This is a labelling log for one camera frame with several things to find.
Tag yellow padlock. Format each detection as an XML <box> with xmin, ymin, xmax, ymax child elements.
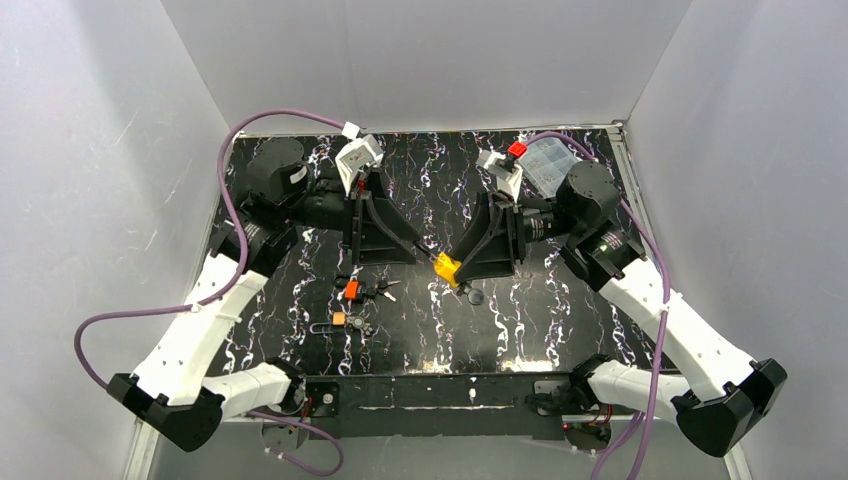
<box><xmin>413</xmin><ymin>241</ymin><xmax>485</xmax><ymax>306</ymax></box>

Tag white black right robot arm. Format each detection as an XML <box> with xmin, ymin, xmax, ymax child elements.
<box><xmin>434</xmin><ymin>160</ymin><xmax>787</xmax><ymax>457</ymax></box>

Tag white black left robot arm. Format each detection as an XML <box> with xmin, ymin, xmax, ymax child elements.
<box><xmin>107</xmin><ymin>135</ymin><xmax>420</xmax><ymax>452</ymax></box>

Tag orange black padlock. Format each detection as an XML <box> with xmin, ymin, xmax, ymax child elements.
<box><xmin>333</xmin><ymin>275</ymin><xmax>367</xmax><ymax>303</ymax></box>

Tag black head keys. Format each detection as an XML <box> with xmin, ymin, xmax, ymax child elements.
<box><xmin>363</xmin><ymin>279</ymin><xmax>399</xmax><ymax>302</ymax></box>

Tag clear plastic screw box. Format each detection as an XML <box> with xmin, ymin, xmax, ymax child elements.
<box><xmin>519</xmin><ymin>131</ymin><xmax>584</xmax><ymax>199</ymax></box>

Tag long shackle orange padlock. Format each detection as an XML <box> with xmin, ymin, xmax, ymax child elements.
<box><xmin>309</xmin><ymin>312</ymin><xmax>347</xmax><ymax>335</ymax></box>

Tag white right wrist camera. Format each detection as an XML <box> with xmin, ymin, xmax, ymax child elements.
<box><xmin>476</xmin><ymin>141</ymin><xmax>528</xmax><ymax>202</ymax></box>

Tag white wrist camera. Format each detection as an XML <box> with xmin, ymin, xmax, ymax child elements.
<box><xmin>334</xmin><ymin>122</ymin><xmax>384</xmax><ymax>196</ymax></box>
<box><xmin>476</xmin><ymin>141</ymin><xmax>528</xmax><ymax>202</ymax></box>

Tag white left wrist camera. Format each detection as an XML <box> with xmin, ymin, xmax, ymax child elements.
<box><xmin>334</xmin><ymin>122</ymin><xmax>384</xmax><ymax>196</ymax></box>

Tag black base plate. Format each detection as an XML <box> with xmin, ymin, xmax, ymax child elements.
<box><xmin>241</xmin><ymin>374</ymin><xmax>637</xmax><ymax>441</ymax></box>

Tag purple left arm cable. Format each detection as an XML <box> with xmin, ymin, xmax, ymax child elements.
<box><xmin>72</xmin><ymin>109</ymin><xmax>346</xmax><ymax>478</ymax></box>

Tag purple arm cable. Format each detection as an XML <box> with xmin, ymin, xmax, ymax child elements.
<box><xmin>523</xmin><ymin>131</ymin><xmax>672</xmax><ymax>480</ymax></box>
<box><xmin>72</xmin><ymin>109</ymin><xmax>346</xmax><ymax>478</ymax></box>

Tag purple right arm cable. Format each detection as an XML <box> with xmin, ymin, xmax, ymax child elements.
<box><xmin>523</xmin><ymin>131</ymin><xmax>672</xmax><ymax>480</ymax></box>

